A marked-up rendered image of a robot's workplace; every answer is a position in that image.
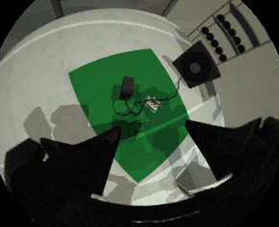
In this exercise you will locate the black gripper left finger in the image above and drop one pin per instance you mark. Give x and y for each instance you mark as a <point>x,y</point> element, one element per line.
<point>90,160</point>

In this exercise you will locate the green circuit board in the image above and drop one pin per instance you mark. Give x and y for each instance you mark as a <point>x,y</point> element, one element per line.
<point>148,139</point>

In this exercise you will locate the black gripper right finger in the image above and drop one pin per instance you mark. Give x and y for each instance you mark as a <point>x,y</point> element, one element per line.
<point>221,146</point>

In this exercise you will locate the black computer fan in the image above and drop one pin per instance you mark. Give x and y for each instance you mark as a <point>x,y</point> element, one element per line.
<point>197,65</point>

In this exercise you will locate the black cable with plug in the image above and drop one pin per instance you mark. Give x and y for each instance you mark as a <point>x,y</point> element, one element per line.
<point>126,91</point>

